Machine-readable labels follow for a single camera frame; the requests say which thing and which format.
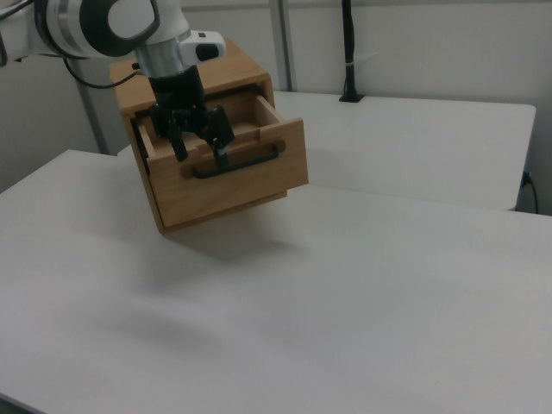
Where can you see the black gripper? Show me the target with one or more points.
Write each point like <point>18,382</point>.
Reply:
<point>177,88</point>

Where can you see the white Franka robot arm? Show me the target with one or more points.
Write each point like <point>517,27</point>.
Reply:
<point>77,21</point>

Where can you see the wooden two-drawer cabinet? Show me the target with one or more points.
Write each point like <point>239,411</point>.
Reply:
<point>241,64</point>

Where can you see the wooden drawer with slot grip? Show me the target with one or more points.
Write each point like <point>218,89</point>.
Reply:
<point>241,205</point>

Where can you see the black pole with clamp base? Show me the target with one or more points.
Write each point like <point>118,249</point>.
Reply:
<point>348,39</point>

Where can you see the white side table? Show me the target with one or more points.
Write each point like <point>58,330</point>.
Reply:
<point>409,146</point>

